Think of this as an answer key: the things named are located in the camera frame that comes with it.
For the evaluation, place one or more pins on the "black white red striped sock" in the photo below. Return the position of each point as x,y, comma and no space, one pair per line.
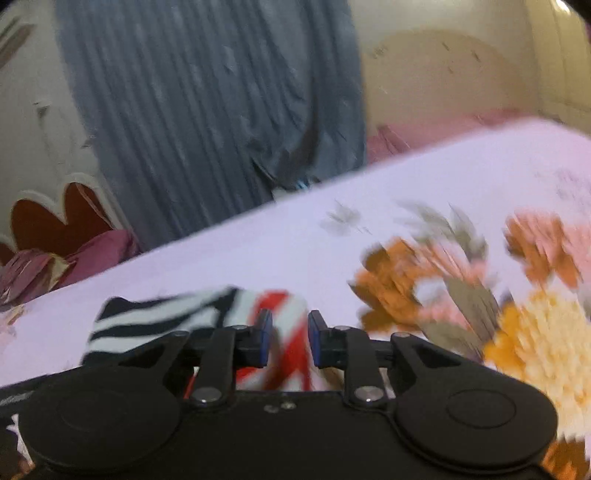
138,319

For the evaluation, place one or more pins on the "white and red headboard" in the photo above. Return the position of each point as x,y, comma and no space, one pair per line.
44,220

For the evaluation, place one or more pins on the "patterned pink pillow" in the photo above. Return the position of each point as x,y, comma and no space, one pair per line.
27,277

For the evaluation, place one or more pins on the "floral lilac bed sheet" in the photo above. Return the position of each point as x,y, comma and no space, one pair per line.
286,249

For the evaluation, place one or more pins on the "pink cloth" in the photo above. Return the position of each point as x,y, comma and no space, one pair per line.
415,131

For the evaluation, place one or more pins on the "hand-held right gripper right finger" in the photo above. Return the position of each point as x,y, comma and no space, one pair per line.
315,342

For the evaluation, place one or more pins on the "grey curtain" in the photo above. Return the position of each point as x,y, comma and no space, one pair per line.
198,106

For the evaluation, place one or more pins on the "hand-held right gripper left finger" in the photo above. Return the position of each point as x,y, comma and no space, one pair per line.
264,338

